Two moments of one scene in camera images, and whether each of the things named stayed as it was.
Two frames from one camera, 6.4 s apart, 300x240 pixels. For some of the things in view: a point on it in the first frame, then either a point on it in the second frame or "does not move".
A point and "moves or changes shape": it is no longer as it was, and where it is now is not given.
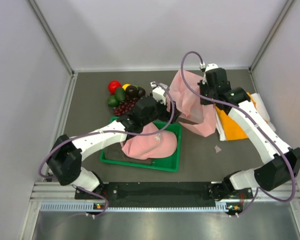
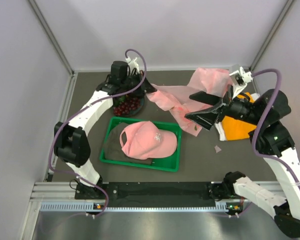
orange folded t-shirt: [234, 129] does not move
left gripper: [170, 117] → [148, 88]
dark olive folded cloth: [114, 152] does not move
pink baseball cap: [159, 145] does not move
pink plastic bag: [196, 117] moves or changes shape
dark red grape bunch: [125, 106] does not move
